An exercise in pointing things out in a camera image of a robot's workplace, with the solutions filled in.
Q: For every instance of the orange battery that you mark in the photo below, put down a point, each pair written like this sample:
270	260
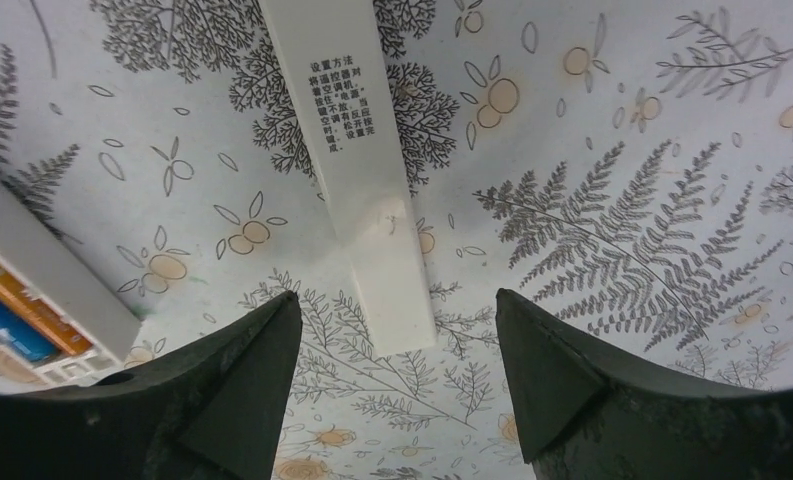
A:
40	317

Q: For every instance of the floral patterned table mat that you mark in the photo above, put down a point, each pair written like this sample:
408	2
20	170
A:
628	165

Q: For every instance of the blue battery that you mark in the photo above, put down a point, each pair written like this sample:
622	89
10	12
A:
23	339

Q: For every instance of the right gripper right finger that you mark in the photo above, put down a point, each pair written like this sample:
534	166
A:
586	409

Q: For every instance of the white remote battery cover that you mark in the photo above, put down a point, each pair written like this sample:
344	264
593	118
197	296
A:
333	66

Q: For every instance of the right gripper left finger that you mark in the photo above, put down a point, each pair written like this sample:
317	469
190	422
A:
213	409

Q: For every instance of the white remote control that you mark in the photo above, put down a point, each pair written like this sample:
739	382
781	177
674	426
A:
49	272

